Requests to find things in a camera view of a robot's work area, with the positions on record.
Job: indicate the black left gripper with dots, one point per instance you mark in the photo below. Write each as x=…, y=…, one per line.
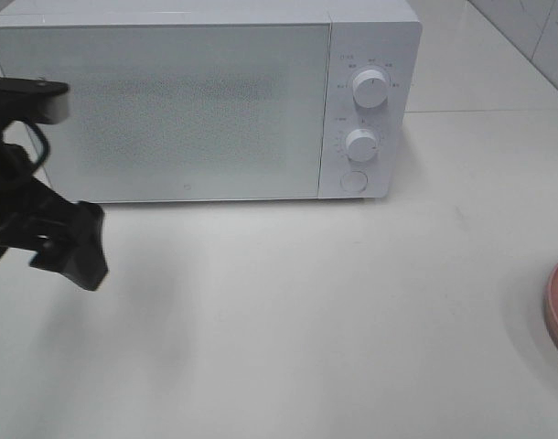
x=66, y=237

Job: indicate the white microwave door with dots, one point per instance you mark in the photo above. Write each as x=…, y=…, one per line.
x=180, y=113

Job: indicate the round door release button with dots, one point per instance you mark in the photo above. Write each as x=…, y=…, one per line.
x=354, y=182

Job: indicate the white timer knob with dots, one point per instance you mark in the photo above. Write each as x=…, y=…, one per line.
x=361, y=145

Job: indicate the white microwave oven body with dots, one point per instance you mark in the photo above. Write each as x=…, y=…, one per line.
x=361, y=34

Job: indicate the white upper power knob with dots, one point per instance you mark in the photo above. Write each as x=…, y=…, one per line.
x=370, y=87

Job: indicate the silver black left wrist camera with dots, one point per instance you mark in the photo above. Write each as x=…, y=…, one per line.
x=37, y=101

